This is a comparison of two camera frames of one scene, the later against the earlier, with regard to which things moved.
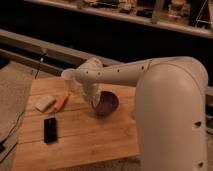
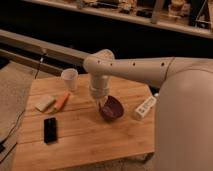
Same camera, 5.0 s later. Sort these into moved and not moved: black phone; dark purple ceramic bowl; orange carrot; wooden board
Moved: dark purple ceramic bowl
Not moved: orange carrot; black phone; wooden board
